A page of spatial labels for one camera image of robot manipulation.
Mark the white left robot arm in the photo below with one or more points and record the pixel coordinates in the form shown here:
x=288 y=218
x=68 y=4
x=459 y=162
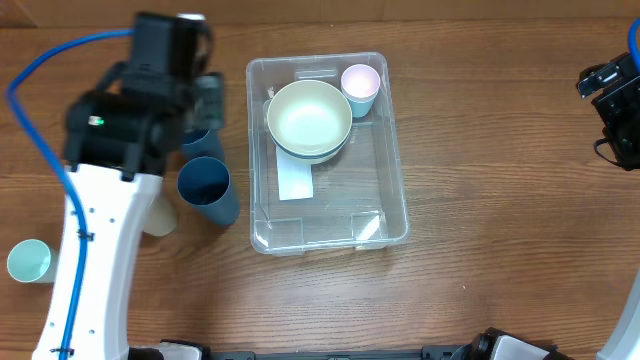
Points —
x=103 y=225

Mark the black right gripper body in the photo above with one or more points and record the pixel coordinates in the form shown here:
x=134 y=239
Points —
x=617 y=105

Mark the cream tall cup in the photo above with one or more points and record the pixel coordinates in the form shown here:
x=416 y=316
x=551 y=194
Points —
x=162 y=218

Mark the mint small cup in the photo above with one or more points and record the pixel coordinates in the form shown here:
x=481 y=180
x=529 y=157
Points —
x=32 y=261

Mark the cream bowl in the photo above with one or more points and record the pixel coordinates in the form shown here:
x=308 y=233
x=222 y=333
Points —
x=307 y=104

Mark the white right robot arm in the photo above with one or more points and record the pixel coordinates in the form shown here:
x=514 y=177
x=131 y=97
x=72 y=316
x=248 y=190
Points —
x=624 y=341

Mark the light blue small cup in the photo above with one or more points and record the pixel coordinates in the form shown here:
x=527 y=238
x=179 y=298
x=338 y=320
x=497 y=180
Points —
x=360 y=84

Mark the blue bowl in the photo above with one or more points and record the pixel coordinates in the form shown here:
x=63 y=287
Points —
x=311 y=146

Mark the clear plastic storage bin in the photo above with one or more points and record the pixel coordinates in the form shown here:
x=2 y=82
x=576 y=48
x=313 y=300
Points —
x=325 y=171

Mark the dark blue tall cup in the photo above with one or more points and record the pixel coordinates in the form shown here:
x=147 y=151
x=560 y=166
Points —
x=199 y=143
x=205 y=183

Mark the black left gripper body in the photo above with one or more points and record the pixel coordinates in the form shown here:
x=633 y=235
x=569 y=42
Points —
x=210 y=100

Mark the white label in bin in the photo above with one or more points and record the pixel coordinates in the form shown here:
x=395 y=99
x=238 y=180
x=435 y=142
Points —
x=294 y=177

